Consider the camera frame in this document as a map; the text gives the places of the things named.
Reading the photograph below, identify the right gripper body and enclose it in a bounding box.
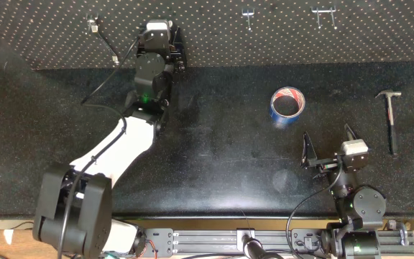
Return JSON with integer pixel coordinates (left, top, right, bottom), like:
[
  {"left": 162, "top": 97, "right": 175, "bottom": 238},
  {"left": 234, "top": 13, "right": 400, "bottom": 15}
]
[{"left": 306, "top": 156, "right": 341, "bottom": 171}]

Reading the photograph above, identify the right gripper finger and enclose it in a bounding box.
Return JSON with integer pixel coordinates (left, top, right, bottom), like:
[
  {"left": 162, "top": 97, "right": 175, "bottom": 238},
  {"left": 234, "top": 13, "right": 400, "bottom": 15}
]
[
  {"left": 301, "top": 132, "right": 318, "bottom": 168},
  {"left": 344, "top": 124, "right": 359, "bottom": 142}
]

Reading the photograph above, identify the roll of blue tape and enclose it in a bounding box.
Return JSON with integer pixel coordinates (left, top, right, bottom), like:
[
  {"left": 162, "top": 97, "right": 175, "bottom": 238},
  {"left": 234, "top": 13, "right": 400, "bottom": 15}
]
[{"left": 268, "top": 86, "right": 307, "bottom": 128}]

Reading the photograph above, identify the wrench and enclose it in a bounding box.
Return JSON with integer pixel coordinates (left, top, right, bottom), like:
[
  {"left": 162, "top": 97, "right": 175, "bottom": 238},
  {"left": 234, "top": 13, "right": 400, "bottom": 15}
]
[{"left": 87, "top": 18, "right": 121, "bottom": 67}]

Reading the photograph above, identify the black pegboard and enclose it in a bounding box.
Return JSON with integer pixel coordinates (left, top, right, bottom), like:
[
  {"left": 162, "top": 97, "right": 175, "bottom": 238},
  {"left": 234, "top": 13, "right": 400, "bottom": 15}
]
[{"left": 0, "top": 0, "right": 414, "bottom": 71}]

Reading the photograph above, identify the hammer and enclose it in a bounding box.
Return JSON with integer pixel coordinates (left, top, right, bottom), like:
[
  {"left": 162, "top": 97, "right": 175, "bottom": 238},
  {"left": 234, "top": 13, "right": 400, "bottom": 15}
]
[{"left": 374, "top": 88, "right": 403, "bottom": 157}]

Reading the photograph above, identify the double prong metal hook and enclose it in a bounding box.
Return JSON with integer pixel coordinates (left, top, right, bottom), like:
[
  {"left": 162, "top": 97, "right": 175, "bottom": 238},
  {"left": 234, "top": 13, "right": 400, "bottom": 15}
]
[{"left": 310, "top": 6, "right": 339, "bottom": 31}]

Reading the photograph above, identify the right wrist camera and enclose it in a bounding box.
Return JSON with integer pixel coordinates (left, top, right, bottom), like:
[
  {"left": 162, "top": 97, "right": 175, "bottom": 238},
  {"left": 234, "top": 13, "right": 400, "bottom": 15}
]
[{"left": 339, "top": 139, "right": 369, "bottom": 157}]

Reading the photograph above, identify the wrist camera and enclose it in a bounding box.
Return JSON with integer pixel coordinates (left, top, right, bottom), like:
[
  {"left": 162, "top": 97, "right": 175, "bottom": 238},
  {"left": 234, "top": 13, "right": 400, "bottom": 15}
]
[
  {"left": 339, "top": 139, "right": 369, "bottom": 157},
  {"left": 145, "top": 19, "right": 171, "bottom": 34}
]

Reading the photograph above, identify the black cable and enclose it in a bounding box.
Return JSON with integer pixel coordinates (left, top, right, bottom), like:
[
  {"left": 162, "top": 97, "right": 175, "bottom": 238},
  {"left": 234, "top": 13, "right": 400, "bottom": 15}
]
[
  {"left": 80, "top": 34, "right": 142, "bottom": 136},
  {"left": 285, "top": 163, "right": 343, "bottom": 259}
]

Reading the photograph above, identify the mounting rail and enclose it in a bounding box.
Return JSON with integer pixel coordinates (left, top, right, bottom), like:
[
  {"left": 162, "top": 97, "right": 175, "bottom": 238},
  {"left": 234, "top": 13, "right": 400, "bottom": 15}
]
[{"left": 134, "top": 218, "right": 414, "bottom": 259}]

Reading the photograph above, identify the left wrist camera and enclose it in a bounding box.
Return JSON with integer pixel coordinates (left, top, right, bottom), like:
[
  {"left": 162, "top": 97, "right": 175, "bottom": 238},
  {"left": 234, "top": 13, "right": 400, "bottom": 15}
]
[{"left": 145, "top": 19, "right": 171, "bottom": 34}]

